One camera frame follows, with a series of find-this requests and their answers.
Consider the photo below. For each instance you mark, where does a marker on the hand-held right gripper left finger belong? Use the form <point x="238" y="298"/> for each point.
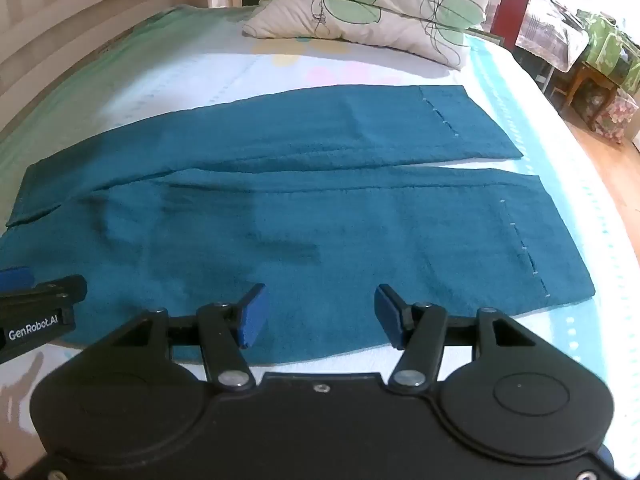
<point x="252" y="320"/>

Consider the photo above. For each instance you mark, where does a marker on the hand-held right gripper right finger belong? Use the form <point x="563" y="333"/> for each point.
<point x="389" y="320"/>

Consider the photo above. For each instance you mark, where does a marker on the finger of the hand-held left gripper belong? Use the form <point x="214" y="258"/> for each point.
<point x="15" y="279"/>
<point x="55" y="292"/>

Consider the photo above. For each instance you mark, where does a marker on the teal pants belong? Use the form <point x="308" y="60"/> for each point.
<point x="325" y="225"/>

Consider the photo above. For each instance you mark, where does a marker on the pastel flower print bed sheet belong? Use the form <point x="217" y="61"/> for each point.
<point x="350" y="67"/>

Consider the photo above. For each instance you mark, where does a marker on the floral print box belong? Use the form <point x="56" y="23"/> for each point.
<point x="617" y="115"/>

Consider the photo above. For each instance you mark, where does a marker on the wooden stool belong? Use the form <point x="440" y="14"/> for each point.
<point x="585" y="82"/>

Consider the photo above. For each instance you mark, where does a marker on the red panel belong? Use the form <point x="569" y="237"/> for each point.
<point x="510" y="10"/>

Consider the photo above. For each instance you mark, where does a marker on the checked cloth covered table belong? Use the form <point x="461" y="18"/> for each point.
<point x="550" y="25"/>

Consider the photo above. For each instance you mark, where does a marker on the green floral cloth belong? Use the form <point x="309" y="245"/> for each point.
<point x="610" y="45"/>

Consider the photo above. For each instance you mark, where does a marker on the light wooden bed frame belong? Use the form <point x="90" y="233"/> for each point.
<point x="75" y="20"/>

